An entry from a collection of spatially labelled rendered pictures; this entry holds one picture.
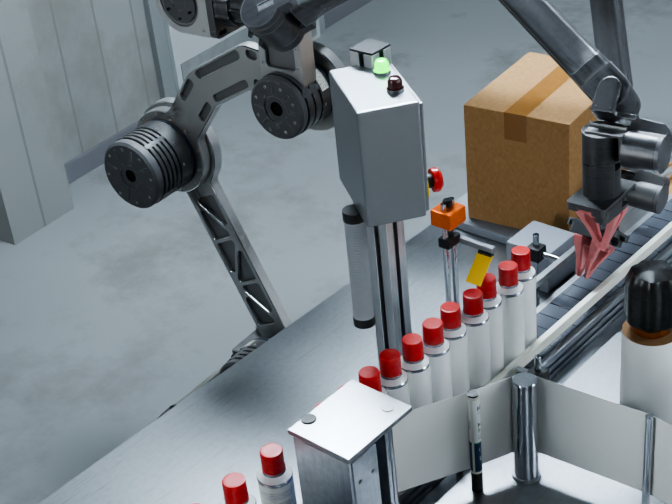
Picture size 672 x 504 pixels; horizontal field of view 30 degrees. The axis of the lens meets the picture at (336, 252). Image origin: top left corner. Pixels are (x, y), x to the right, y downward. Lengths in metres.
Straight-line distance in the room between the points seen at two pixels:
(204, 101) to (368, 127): 1.20
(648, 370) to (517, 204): 0.76
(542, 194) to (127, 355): 1.75
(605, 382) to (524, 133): 0.61
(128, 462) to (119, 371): 1.69
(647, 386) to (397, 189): 0.51
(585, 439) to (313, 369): 0.62
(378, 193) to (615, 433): 0.49
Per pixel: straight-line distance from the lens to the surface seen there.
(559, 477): 2.02
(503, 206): 2.68
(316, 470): 1.73
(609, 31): 2.41
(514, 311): 2.16
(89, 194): 4.94
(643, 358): 1.99
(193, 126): 3.01
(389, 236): 2.05
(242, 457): 2.18
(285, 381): 2.33
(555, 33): 1.98
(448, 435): 1.92
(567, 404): 1.91
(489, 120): 2.60
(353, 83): 1.87
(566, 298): 2.42
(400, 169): 1.83
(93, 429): 3.69
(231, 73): 2.85
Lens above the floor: 2.22
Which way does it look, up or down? 31 degrees down
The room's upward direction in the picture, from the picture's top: 6 degrees counter-clockwise
